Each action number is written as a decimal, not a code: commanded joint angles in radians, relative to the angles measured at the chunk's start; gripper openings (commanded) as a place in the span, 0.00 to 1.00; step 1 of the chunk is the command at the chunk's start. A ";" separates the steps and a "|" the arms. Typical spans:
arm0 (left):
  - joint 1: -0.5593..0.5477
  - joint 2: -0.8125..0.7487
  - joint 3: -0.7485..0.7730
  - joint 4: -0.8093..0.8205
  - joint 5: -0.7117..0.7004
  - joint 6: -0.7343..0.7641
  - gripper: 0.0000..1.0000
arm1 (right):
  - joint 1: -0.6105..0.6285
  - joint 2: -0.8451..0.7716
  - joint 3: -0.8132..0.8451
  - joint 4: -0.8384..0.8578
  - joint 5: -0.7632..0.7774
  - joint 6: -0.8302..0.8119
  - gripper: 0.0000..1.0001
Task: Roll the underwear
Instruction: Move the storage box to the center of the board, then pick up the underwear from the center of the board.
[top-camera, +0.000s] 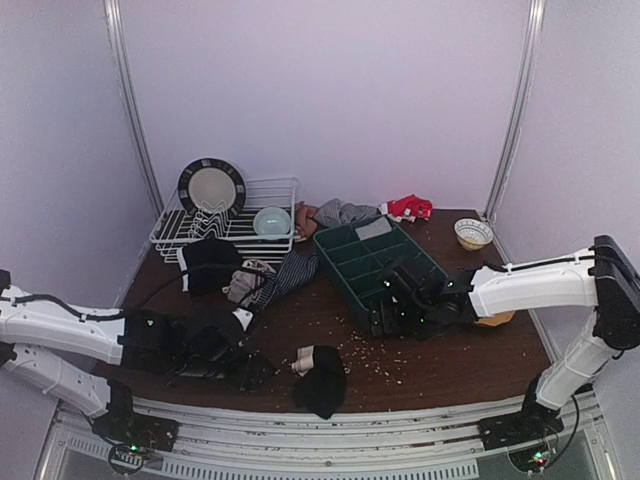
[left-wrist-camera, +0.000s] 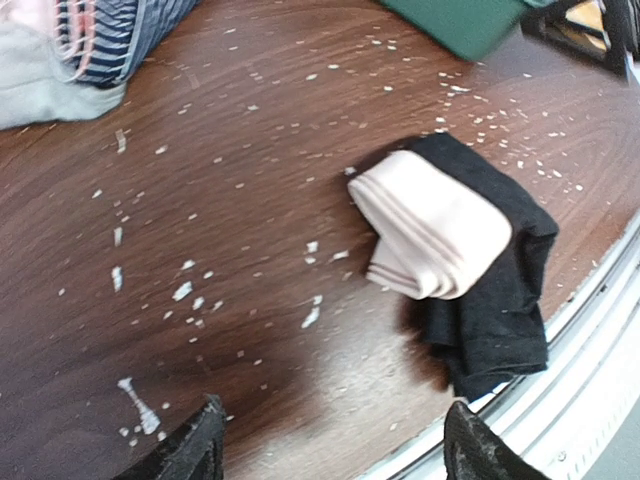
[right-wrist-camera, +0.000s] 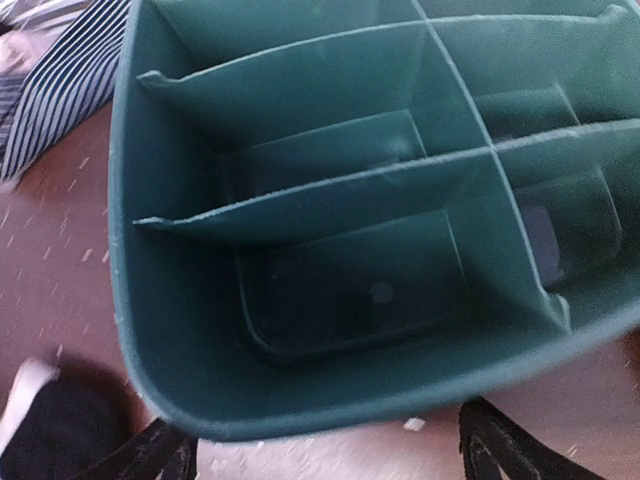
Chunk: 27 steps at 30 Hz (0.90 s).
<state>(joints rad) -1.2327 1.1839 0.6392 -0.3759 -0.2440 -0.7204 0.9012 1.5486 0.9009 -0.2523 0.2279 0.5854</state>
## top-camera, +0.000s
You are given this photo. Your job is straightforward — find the green compartment tray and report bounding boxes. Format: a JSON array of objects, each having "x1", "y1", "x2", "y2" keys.
[{"x1": 313, "y1": 215, "x2": 446, "y2": 331}]

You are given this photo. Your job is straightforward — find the grey boxer briefs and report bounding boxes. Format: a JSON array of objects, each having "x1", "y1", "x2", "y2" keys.
[{"x1": 355, "y1": 217, "x2": 392, "y2": 241}]

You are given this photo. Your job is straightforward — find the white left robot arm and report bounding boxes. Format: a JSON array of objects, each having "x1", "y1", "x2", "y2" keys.
[{"x1": 1, "y1": 271, "x2": 275, "y2": 475}]

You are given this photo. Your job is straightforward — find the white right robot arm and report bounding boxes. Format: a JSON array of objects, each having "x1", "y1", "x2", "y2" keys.
[{"x1": 369, "y1": 235, "x2": 639, "y2": 450}]

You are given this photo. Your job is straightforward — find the beige striped underwear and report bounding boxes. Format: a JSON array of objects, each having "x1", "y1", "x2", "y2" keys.
[{"x1": 222, "y1": 259, "x2": 276, "y2": 306}]

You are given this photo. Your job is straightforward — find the blue striped underwear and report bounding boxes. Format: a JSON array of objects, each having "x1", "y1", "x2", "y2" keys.
[{"x1": 242, "y1": 251, "x2": 319, "y2": 310}]

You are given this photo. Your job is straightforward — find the grey crumpled underwear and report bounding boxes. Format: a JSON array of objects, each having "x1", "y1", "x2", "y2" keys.
[{"x1": 312, "y1": 198, "x2": 380, "y2": 228}]

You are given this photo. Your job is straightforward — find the brown crumpled underwear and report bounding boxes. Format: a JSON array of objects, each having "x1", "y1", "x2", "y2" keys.
[{"x1": 295, "y1": 201, "x2": 318, "y2": 241}]

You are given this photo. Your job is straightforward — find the yellow plate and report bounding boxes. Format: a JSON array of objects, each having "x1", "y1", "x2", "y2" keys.
[{"x1": 475, "y1": 311, "x2": 515, "y2": 328}]

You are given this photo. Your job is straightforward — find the patterned white bowl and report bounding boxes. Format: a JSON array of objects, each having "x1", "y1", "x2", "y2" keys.
[{"x1": 454, "y1": 218, "x2": 494, "y2": 251}]

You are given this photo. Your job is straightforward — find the red cloth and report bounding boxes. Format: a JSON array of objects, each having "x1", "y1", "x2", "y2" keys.
[{"x1": 378, "y1": 195, "x2": 434, "y2": 223}]

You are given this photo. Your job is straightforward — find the light blue bowl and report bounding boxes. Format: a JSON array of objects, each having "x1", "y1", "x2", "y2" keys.
[{"x1": 253, "y1": 206, "x2": 291, "y2": 236}]

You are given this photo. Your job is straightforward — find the black rimmed plate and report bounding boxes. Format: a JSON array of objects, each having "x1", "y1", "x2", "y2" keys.
[{"x1": 177, "y1": 158, "x2": 247, "y2": 218}]

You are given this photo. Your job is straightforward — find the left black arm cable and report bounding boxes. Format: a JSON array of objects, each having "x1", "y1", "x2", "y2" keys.
[{"x1": 0, "y1": 264, "x2": 261, "y2": 326}]

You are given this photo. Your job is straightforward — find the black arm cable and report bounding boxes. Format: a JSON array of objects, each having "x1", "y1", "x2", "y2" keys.
[
  {"x1": 492, "y1": 249, "x2": 611, "y2": 274},
  {"x1": 0, "y1": 264, "x2": 261, "y2": 326}
]

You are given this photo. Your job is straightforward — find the white wire dish rack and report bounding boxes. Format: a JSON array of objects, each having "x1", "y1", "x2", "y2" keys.
[{"x1": 149, "y1": 177, "x2": 299, "y2": 264}]

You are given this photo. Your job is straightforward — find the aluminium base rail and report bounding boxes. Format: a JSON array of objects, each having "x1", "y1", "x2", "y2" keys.
[{"x1": 34, "y1": 392, "x2": 623, "y2": 479}]

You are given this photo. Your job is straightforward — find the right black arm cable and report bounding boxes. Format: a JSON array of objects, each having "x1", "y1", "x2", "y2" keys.
[{"x1": 492, "y1": 249, "x2": 611, "y2": 274}]

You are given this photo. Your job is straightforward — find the right aluminium frame post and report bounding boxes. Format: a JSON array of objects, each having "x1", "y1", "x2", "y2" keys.
[{"x1": 484, "y1": 0, "x2": 546, "y2": 224}]

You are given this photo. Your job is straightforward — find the aluminium frame post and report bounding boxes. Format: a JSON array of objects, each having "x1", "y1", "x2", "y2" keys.
[
  {"x1": 103, "y1": 0, "x2": 164, "y2": 217},
  {"x1": 484, "y1": 0, "x2": 546, "y2": 224}
]

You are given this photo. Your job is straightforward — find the left aluminium frame post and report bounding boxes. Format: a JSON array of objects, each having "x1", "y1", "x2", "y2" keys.
[{"x1": 103, "y1": 0, "x2": 164, "y2": 217}]

